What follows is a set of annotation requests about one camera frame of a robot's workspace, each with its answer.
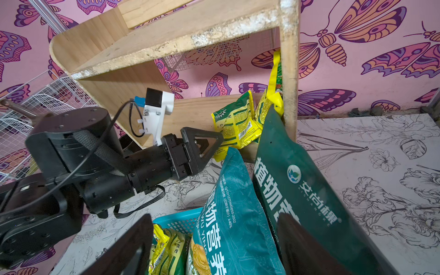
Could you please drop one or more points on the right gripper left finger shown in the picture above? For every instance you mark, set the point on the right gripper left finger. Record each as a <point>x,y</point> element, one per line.
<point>130,255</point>

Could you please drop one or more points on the dark green soil bag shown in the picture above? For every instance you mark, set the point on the dark green soil bag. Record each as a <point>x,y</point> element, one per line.
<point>287,180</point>

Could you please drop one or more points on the teal plastic basket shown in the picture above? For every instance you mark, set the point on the teal plastic basket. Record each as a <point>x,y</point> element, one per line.
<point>183,222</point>

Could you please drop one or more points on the yellow green fertilizer packet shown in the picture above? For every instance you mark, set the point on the yellow green fertilizer packet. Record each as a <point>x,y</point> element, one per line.
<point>272,97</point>
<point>237,125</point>
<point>169,254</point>

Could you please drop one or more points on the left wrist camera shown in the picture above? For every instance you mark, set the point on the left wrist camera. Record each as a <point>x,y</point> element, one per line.
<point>156,105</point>

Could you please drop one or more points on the teal and orange soil bag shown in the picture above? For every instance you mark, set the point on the teal and orange soil bag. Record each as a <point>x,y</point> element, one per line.
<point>232,235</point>

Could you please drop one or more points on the aluminium frame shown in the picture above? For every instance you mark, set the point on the aluminium frame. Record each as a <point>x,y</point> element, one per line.
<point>50,16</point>

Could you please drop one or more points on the white wire basket rack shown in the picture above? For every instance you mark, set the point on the white wire basket rack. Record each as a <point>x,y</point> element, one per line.
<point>46,93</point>

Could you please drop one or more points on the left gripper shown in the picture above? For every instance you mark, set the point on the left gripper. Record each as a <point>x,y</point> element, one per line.
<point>177,158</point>

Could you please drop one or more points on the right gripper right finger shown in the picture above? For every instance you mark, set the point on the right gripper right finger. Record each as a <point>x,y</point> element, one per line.
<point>301,254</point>

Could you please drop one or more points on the wooden two-tier shelf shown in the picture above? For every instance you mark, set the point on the wooden two-tier shelf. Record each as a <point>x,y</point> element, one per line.
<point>112,56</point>

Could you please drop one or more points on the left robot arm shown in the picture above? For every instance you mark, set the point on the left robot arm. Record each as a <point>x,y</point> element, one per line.
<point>82,166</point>

